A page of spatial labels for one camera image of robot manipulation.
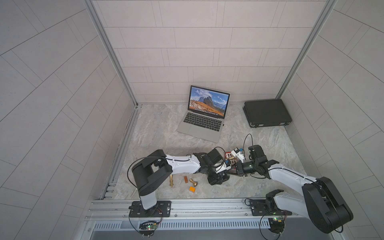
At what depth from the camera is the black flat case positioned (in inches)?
40.0

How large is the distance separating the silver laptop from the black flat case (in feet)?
0.60

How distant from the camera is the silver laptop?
40.1 inches
